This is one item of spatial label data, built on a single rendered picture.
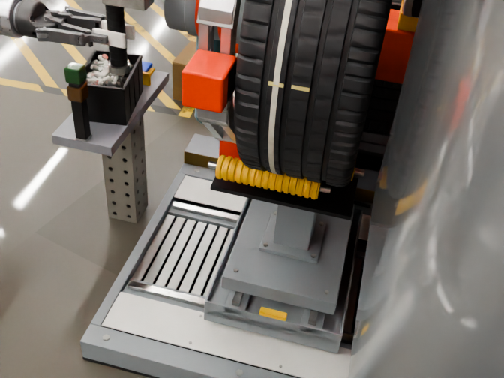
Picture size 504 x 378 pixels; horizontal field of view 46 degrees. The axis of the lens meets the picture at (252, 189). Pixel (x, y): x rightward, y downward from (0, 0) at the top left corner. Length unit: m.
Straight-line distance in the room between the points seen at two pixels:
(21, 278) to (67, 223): 0.26
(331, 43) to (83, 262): 1.18
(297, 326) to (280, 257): 0.19
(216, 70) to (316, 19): 0.19
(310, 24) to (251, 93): 0.16
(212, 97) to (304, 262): 0.70
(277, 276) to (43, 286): 0.71
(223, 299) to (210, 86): 0.74
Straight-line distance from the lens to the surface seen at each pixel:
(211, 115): 1.17
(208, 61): 1.07
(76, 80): 1.53
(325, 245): 1.68
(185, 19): 1.33
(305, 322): 1.56
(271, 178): 1.38
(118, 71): 1.30
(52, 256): 1.97
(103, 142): 1.62
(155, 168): 2.26
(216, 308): 1.59
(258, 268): 1.58
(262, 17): 1.01
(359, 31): 1.00
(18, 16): 1.35
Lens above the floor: 1.38
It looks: 39 degrees down
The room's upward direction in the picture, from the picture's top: 5 degrees clockwise
